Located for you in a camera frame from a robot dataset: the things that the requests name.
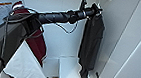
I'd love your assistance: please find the black garment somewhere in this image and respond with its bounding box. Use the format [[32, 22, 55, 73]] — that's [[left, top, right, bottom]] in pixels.
[[75, 12, 108, 78]]

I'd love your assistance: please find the white wardrobe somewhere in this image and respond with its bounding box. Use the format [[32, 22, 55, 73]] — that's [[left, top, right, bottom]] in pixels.
[[11, 0, 141, 78]]

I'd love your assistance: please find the maroon and white jacket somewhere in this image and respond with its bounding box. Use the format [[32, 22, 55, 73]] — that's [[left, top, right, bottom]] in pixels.
[[0, 0, 60, 78]]

